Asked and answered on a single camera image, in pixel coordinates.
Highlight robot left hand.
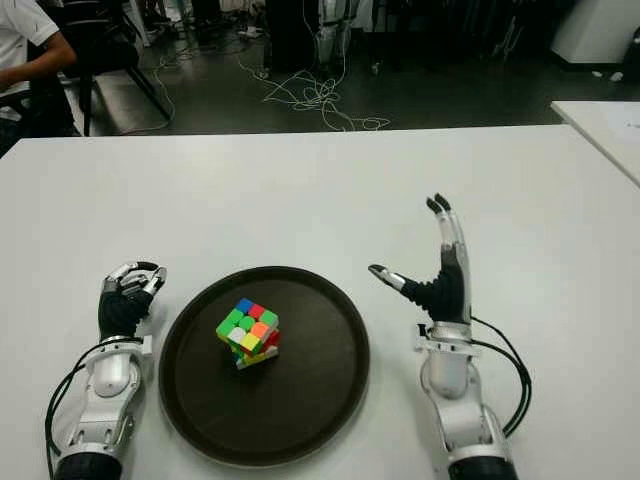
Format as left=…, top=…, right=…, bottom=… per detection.
left=96, top=259, right=169, bottom=344

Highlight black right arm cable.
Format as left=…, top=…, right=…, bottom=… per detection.
left=469, top=317, right=534, bottom=436

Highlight tangled white floor cable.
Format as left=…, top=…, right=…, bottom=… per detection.
left=237, top=54, right=391, bottom=132

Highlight round dark brown plate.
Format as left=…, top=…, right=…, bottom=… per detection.
left=158, top=266, right=372, bottom=469

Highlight black cabinet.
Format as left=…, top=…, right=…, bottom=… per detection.
left=264, top=0, right=321, bottom=74

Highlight standing humanoid robot legs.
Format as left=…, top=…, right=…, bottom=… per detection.
left=317, top=0, right=354, bottom=64

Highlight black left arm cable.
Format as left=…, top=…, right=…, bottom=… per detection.
left=43, top=342, right=116, bottom=480

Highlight multicoloured Rubik's cube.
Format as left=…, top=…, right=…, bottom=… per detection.
left=215, top=298, right=281, bottom=371

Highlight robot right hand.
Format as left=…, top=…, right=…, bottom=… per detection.
left=367, top=192, right=474, bottom=326

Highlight white cabinet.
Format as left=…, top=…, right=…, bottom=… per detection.
left=549, top=0, right=640, bottom=66

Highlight black chair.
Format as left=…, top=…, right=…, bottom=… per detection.
left=29, top=0, right=174, bottom=136

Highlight seated person white shirt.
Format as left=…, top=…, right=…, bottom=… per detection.
left=0, top=0, right=79, bottom=156

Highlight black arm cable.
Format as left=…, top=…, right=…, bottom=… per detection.
left=43, top=342, right=116, bottom=480
left=469, top=317, right=534, bottom=436

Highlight white side table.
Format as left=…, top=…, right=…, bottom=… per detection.
left=549, top=99, right=640, bottom=189

